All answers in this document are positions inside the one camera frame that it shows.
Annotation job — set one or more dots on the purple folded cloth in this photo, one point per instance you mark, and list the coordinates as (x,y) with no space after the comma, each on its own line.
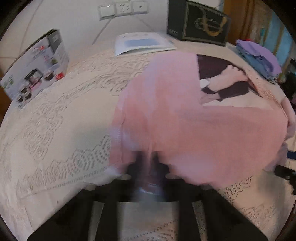
(258,50)

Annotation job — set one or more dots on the white wall switch panel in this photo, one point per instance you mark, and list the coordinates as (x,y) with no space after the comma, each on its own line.
(123,8)

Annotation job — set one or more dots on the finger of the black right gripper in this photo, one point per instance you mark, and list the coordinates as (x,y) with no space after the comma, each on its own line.
(285,173)

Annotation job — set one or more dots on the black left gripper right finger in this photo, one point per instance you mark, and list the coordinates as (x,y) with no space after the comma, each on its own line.
(159,182)

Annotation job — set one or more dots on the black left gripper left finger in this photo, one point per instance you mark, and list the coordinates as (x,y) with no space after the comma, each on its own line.
(137,172)

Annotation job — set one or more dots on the tea set product box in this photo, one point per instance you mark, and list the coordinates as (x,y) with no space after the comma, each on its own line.
(39,66)

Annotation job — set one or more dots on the pink printed t-shirt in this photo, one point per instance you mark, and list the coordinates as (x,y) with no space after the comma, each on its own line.
(213,121)

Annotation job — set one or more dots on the white blue paper booklet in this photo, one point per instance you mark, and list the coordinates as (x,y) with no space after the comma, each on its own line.
(142,42)

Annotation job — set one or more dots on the blue folded cloth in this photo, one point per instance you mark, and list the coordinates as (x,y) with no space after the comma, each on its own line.
(260,64)

